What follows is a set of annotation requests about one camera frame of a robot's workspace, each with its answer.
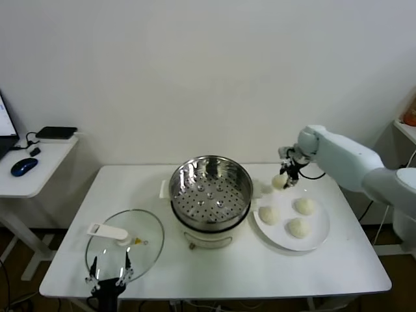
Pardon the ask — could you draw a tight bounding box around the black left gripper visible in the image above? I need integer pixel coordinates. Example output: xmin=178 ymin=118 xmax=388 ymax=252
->
xmin=84 ymin=251 xmax=135 ymax=298

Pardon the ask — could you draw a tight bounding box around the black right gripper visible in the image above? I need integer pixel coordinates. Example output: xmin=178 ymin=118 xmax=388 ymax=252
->
xmin=279 ymin=157 xmax=302 ymax=190

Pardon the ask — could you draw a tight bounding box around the white steamed baozi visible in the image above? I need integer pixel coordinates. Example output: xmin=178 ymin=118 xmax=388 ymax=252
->
xmin=294 ymin=197 xmax=317 ymax=216
xmin=285 ymin=217 xmax=311 ymax=240
xmin=258 ymin=205 xmax=281 ymax=226
xmin=270 ymin=174 xmax=289 ymax=192

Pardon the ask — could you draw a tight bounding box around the perforated steel steamer basket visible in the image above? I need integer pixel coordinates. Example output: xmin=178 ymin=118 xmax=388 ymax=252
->
xmin=168 ymin=155 xmax=254 ymax=232

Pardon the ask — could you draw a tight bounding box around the white round plate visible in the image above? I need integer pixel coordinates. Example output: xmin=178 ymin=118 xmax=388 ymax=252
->
xmin=248 ymin=183 xmax=331 ymax=252

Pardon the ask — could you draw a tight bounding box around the white electric cooker pot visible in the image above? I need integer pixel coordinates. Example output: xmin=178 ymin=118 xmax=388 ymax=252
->
xmin=159 ymin=179 xmax=263 ymax=251

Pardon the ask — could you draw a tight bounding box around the white side desk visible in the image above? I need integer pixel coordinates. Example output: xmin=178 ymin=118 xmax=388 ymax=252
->
xmin=0 ymin=131 xmax=82 ymax=282

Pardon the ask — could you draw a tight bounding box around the blue computer mouse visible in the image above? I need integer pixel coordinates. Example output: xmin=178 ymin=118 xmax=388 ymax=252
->
xmin=10 ymin=158 xmax=39 ymax=178

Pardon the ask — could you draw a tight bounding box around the orange bag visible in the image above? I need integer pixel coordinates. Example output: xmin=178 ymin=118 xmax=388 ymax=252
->
xmin=402 ymin=97 xmax=416 ymax=127

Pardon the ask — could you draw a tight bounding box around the flat black box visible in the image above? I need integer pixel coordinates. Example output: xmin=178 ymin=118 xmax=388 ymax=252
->
xmin=35 ymin=126 xmax=78 ymax=140

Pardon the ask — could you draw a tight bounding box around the black laptop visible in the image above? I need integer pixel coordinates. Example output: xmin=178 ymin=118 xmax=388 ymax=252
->
xmin=0 ymin=90 xmax=20 ymax=162

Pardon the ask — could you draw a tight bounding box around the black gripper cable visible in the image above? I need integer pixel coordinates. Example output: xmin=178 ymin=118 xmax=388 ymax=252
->
xmin=297 ymin=168 xmax=327 ymax=181

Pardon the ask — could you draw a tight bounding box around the glass lid with white handle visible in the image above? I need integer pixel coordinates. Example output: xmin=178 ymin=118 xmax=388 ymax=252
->
xmin=84 ymin=209 xmax=166 ymax=283

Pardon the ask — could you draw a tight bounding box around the black cable with adapter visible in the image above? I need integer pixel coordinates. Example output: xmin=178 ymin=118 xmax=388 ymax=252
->
xmin=358 ymin=198 xmax=374 ymax=225

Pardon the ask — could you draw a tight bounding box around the white hanging cable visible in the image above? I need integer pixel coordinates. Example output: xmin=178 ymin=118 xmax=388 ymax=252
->
xmin=372 ymin=204 xmax=393 ymax=247

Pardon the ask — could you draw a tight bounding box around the thin black desk cable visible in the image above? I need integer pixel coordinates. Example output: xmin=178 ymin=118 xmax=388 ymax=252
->
xmin=11 ymin=131 xmax=42 ymax=152

